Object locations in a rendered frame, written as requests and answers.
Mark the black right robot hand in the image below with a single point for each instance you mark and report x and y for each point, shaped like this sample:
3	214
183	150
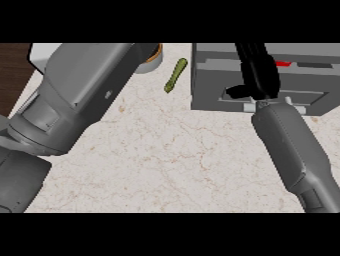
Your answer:
259	76

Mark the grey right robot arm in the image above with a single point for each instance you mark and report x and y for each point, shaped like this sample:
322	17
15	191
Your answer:
291	143

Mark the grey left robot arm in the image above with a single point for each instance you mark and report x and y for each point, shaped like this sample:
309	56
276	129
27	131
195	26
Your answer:
79	86

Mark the grey can with orange rim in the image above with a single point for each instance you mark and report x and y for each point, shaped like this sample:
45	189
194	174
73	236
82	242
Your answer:
151	67

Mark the red item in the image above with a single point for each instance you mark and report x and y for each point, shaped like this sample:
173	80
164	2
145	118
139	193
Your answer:
284	63

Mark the grey cabinet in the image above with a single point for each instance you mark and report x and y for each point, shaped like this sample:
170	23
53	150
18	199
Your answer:
315	50

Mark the green vegetable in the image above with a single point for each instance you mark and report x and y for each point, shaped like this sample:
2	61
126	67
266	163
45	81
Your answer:
176	76

